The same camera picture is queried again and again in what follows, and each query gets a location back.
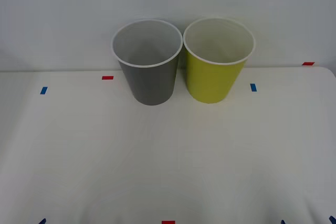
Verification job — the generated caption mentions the yellow-green plastic waste bin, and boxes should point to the yellow-green plastic waste bin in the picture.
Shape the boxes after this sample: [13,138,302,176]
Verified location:
[182,17,257,104]

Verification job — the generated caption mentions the grey plastic waste bin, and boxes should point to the grey plastic waste bin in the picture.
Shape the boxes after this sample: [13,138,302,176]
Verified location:
[111,18,184,106]

